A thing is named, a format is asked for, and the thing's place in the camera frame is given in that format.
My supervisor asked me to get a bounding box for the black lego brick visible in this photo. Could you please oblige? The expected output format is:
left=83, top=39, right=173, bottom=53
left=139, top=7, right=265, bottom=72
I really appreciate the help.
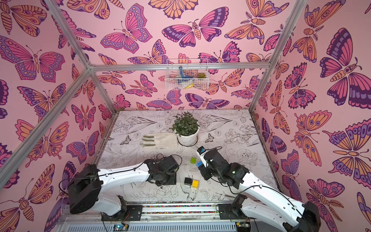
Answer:
left=184, top=177, right=193, bottom=186

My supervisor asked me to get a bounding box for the blue lego brick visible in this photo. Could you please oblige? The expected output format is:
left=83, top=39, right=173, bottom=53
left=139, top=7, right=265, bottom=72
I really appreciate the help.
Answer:
left=196, top=161, right=203, bottom=168

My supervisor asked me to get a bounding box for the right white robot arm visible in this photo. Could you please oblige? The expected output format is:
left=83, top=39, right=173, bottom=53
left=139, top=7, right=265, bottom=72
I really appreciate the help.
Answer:
left=197, top=147, right=321, bottom=232

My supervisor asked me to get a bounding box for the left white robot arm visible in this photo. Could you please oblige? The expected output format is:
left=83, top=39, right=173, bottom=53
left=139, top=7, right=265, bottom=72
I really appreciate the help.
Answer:
left=67, top=156, right=180, bottom=216

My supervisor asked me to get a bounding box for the yellow lego brick lower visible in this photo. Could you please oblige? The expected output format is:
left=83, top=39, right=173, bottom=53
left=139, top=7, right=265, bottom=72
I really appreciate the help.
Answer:
left=191, top=180, right=200, bottom=189

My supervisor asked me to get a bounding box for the beige gardening glove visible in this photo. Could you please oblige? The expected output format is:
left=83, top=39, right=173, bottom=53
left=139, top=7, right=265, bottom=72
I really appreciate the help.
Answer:
left=141, top=132, right=178, bottom=149

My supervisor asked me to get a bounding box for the potted green plant white pot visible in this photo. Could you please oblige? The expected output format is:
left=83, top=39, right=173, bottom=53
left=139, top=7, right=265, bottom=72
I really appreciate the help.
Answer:
left=172, top=112, right=200, bottom=147

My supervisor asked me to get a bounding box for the blue toy in basket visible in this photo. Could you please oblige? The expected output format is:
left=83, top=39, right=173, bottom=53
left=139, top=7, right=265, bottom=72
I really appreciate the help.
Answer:
left=177, top=66, right=193, bottom=84

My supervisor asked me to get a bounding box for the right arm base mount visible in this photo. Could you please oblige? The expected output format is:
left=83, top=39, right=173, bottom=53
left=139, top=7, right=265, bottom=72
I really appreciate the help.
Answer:
left=215, top=194, right=256, bottom=219

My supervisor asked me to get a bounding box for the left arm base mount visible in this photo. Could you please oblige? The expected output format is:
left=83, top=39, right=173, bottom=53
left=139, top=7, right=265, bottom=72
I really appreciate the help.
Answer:
left=101, top=195, right=143, bottom=222

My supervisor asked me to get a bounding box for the white wire basket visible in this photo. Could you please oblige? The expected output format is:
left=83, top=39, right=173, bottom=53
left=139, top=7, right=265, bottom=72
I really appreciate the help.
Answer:
left=163, top=59, right=210, bottom=91

